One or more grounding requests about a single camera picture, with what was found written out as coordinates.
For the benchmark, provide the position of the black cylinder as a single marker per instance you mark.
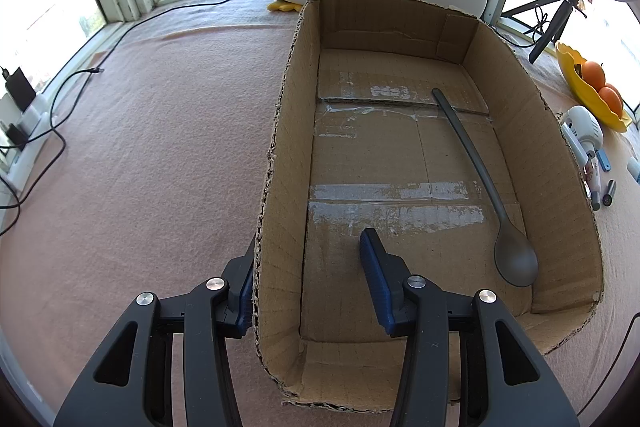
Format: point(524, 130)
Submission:
point(609, 193)

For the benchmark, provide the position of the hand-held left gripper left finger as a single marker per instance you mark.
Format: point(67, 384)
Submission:
point(245, 302)

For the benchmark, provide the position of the white handheld appliance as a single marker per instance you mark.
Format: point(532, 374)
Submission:
point(584, 127)

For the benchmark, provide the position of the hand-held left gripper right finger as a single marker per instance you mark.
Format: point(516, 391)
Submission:
point(375, 277)

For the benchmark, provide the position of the white power strip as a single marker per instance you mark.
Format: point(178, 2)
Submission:
point(32, 112)

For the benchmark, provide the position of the pink blanket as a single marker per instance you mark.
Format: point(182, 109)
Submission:
point(150, 157)

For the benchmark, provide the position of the black tripod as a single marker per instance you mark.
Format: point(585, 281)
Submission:
point(555, 22)

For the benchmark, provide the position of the cardboard box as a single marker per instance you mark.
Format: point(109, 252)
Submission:
point(380, 157)

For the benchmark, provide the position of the yellow fruit bowl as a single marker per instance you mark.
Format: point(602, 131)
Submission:
point(575, 82)

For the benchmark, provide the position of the small black power adapter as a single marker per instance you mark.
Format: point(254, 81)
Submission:
point(17, 135)

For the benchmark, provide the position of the orange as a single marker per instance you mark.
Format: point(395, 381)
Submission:
point(611, 100)
point(593, 74)

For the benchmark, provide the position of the blue translucent plastic case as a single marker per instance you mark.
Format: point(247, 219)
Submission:
point(604, 160)

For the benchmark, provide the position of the large black power adapter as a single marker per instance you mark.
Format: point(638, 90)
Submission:
point(19, 87)

